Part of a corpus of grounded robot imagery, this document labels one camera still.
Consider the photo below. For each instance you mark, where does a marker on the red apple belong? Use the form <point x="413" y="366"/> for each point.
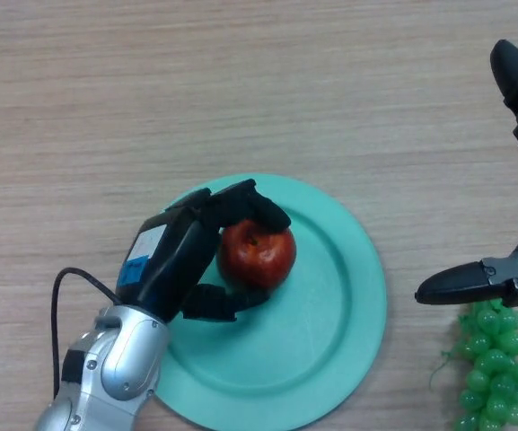
<point x="260" y="262"/>

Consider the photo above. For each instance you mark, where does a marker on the green round plate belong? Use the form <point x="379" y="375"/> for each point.
<point x="321" y="314"/>

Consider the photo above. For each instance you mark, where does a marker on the green grape bunch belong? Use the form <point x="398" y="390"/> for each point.
<point x="494" y="363"/>

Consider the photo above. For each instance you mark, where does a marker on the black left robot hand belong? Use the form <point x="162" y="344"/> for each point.
<point x="173" y="260"/>

